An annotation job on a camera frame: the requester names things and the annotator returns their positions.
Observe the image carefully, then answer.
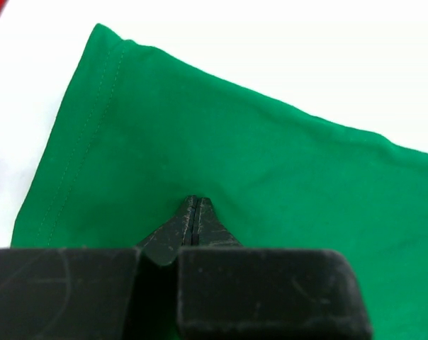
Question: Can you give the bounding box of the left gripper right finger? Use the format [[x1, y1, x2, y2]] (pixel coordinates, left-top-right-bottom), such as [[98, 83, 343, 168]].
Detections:
[[176, 198, 373, 339]]

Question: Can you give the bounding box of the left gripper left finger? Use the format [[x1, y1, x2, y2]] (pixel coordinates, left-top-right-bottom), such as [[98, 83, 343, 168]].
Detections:
[[0, 196, 196, 339]]

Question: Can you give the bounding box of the green t shirt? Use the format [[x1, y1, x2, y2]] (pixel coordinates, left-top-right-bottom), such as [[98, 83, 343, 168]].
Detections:
[[11, 24, 428, 339]]

